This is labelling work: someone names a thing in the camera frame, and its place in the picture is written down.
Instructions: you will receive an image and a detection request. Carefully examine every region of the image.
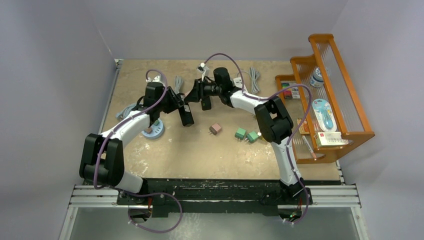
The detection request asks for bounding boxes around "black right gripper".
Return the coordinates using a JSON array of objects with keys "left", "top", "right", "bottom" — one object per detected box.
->
[{"left": 184, "top": 78, "right": 222, "bottom": 103}]

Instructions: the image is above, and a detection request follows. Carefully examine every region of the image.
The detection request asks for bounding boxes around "black strip with green USB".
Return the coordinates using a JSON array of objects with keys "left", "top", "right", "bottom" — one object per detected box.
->
[{"left": 200, "top": 96, "right": 212, "bottom": 111}]

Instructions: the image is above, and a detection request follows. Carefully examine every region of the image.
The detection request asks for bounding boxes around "black strip with pink plugs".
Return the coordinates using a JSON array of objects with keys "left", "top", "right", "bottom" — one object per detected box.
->
[{"left": 178, "top": 103, "right": 195, "bottom": 127}]

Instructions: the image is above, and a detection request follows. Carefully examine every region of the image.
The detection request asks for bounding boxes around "light blue round socket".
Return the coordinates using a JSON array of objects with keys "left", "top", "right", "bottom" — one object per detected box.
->
[{"left": 141, "top": 119, "right": 165, "bottom": 140}]

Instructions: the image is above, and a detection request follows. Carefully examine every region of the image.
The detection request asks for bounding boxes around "white power strip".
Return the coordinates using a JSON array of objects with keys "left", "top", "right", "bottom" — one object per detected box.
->
[{"left": 232, "top": 77, "right": 243, "bottom": 89}]

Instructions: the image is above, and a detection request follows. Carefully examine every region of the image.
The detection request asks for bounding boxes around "green plug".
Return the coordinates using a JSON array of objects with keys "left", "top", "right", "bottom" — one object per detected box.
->
[{"left": 234, "top": 127, "right": 247, "bottom": 141}]

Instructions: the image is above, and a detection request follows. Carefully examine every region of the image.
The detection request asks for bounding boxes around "green plug adapter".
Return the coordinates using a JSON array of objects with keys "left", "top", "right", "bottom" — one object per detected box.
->
[{"left": 245, "top": 131, "right": 260, "bottom": 144}]

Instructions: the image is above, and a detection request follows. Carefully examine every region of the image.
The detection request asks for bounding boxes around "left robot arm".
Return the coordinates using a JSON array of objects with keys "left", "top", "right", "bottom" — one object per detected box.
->
[{"left": 79, "top": 82, "right": 184, "bottom": 205}]

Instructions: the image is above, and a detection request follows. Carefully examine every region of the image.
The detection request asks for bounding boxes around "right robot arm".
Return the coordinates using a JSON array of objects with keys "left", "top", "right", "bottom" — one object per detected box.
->
[{"left": 184, "top": 65, "right": 304, "bottom": 204}]

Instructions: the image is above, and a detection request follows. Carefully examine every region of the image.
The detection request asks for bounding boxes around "colourful box on rack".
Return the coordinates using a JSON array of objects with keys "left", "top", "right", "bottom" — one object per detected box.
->
[{"left": 281, "top": 81, "right": 301, "bottom": 99}]

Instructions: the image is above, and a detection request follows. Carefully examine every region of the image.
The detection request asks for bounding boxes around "orange card on rack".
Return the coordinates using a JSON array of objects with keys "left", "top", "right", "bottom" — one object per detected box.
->
[{"left": 297, "top": 118, "right": 310, "bottom": 135}]

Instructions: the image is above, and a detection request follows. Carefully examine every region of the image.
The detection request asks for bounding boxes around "white pen on rack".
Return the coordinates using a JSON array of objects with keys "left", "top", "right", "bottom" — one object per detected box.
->
[{"left": 301, "top": 134, "right": 317, "bottom": 161}]

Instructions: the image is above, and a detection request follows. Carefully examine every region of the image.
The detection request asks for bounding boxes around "blue packaged item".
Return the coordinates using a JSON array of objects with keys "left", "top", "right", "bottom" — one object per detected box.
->
[{"left": 312, "top": 98, "right": 338, "bottom": 133}]

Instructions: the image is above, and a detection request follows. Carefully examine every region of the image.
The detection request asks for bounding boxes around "orange wooden rack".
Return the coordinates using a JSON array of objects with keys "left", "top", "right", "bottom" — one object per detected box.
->
[{"left": 275, "top": 33, "right": 375, "bottom": 164}]

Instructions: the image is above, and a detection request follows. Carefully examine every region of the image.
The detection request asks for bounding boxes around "white box on rack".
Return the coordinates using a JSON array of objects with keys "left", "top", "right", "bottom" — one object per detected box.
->
[{"left": 314, "top": 131, "right": 349, "bottom": 147}]

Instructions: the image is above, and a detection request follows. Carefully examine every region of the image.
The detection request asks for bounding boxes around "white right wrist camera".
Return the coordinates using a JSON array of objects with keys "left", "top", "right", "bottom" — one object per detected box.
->
[{"left": 196, "top": 62, "right": 210, "bottom": 81}]

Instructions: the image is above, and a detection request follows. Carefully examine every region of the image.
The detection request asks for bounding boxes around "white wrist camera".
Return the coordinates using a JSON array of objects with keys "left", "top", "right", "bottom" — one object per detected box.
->
[
  {"left": 196, "top": 62, "right": 210, "bottom": 81},
  {"left": 146, "top": 75, "right": 163, "bottom": 84}
]

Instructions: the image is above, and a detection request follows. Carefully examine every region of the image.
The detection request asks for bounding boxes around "grey bundled power cable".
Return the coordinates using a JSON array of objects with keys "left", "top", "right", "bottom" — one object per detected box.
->
[{"left": 173, "top": 75, "right": 184, "bottom": 95}]

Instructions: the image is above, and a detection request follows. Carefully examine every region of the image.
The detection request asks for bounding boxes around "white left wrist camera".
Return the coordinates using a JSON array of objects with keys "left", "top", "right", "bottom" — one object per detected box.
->
[{"left": 146, "top": 75, "right": 163, "bottom": 84}]

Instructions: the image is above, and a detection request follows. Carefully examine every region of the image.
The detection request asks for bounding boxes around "aluminium table edge rail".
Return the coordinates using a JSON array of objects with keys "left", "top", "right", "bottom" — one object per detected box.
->
[{"left": 86, "top": 58, "right": 124, "bottom": 178}]

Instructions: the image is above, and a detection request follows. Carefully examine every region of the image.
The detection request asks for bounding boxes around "black aluminium robot base frame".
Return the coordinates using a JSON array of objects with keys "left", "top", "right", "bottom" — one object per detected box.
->
[{"left": 69, "top": 178, "right": 361, "bottom": 220}]

